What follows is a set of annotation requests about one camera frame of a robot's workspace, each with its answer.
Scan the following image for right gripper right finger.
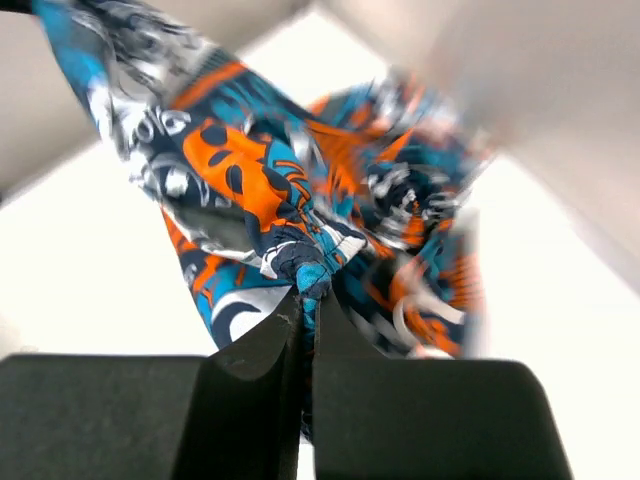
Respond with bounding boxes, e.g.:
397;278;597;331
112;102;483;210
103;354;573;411
313;294;400;479

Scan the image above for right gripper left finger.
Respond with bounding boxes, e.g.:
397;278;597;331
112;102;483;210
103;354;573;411
172;293;303;480

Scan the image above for colourful patterned shorts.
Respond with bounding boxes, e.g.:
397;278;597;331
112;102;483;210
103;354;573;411
32;0;494;361

